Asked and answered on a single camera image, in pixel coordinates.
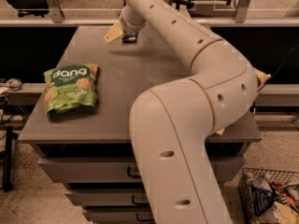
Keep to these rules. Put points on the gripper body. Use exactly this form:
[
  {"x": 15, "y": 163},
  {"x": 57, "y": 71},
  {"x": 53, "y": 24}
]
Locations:
[{"x": 130, "y": 25}]

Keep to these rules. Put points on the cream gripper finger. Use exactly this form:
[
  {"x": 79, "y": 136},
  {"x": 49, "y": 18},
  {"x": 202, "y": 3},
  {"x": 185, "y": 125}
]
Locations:
[{"x": 115, "y": 32}]

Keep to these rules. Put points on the dark blue rxbar wrapper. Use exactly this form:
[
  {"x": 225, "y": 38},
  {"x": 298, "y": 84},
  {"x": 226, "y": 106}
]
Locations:
[{"x": 130, "y": 38}]

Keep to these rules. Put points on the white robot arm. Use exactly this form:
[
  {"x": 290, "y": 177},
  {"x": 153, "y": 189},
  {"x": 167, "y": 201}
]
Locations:
[{"x": 169, "y": 123}]

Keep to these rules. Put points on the green dang rice chip bag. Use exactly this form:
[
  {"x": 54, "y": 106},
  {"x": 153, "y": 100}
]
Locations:
[{"x": 69, "y": 87}]

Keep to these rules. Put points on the brown sea salt chip bag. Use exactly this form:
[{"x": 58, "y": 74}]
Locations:
[{"x": 261, "y": 77}]

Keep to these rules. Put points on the grey drawer cabinet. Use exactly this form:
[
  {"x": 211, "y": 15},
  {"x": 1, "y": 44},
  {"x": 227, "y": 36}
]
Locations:
[{"x": 126, "y": 71}]

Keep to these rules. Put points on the grey side shelf left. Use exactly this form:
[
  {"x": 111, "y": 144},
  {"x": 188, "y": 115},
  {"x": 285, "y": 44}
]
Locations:
[{"x": 15, "y": 92}]

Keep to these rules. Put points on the black stand left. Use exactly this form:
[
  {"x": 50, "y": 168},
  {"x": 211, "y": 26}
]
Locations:
[{"x": 6, "y": 157}]

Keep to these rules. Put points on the snack packages in basket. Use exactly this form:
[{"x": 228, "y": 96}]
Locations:
[{"x": 273, "y": 202}]

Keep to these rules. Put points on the top drawer black handle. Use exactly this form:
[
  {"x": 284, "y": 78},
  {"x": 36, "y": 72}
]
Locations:
[{"x": 132, "y": 174}]

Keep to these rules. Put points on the drawer black handle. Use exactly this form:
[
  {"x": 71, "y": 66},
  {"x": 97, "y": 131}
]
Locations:
[
  {"x": 132, "y": 174},
  {"x": 139, "y": 202},
  {"x": 144, "y": 218}
]

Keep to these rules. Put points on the middle drawer black handle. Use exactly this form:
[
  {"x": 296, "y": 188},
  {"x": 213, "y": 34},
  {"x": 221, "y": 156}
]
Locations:
[{"x": 139, "y": 202}]

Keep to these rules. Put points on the bottom drawer black handle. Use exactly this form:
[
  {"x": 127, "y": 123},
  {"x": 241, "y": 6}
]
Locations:
[{"x": 144, "y": 218}]

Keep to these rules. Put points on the wire basket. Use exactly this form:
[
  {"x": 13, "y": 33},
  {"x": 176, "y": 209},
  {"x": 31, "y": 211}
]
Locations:
[{"x": 244, "y": 193}]

